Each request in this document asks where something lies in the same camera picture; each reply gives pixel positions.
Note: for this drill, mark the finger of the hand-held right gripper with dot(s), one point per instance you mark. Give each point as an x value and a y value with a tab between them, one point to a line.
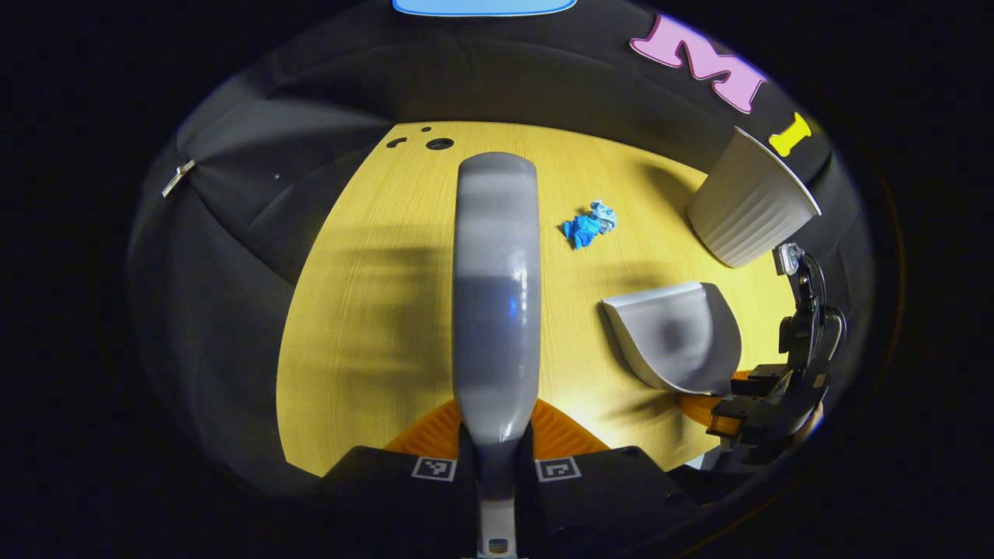
726	411
765	376

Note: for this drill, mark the small grey broom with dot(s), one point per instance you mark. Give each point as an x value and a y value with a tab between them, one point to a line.
497	310

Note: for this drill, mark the white ribbed garbage bin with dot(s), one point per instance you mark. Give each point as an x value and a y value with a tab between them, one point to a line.
745	210

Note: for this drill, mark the silver metal clip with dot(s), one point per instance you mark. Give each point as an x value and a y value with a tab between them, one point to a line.
178	178

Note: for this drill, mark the blue paper trash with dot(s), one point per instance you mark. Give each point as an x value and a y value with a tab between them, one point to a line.
584	229

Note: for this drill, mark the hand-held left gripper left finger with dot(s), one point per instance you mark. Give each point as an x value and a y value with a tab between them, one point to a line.
388	505

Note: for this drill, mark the yellow wooden desktop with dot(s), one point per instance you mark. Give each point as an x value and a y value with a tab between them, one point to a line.
373	310

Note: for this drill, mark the grey plastic dustpan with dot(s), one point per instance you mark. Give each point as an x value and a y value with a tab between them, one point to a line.
675	334

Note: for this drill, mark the black backdrop cloth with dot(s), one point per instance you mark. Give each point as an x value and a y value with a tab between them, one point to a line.
233	310

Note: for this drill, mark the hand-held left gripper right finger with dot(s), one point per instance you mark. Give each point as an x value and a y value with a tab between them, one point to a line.
606	505

